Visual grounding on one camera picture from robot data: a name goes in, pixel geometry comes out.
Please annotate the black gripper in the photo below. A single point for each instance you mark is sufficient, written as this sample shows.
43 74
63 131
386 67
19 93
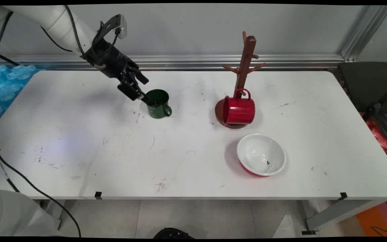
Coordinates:
113 62

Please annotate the red enamel mug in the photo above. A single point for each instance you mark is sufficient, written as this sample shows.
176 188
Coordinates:
242 111

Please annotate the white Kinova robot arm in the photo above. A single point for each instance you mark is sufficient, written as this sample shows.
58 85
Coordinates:
55 20

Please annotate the dark green enamel mug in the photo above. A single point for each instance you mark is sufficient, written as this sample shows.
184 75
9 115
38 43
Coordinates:
158 109

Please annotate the brown wooden mug tree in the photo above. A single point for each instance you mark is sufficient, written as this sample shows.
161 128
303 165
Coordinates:
245 64

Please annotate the black tape strip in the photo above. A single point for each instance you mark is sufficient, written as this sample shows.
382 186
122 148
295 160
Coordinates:
98 195
343 195

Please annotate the blue bubble wrap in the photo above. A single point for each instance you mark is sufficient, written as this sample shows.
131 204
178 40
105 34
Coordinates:
8 80

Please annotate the white bowl with red outside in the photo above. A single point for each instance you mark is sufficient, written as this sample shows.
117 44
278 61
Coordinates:
260 153

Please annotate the grey metal table leg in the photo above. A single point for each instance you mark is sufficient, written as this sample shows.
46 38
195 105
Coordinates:
54 213
338 211

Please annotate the black round floor object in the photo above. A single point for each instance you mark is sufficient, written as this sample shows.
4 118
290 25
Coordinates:
172 233

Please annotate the orange plastic bag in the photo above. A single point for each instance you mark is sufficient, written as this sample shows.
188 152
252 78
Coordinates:
378 134

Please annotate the orange floor mat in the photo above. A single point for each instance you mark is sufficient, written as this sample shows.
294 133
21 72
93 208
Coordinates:
378 218

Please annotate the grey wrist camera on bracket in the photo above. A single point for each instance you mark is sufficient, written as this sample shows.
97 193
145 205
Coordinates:
122 25

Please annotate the horizontal aluminium frame rail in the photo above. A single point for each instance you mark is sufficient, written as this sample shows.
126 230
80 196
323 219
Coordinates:
297 61

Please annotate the slanted aluminium frame post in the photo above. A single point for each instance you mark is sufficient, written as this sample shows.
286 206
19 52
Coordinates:
364 33

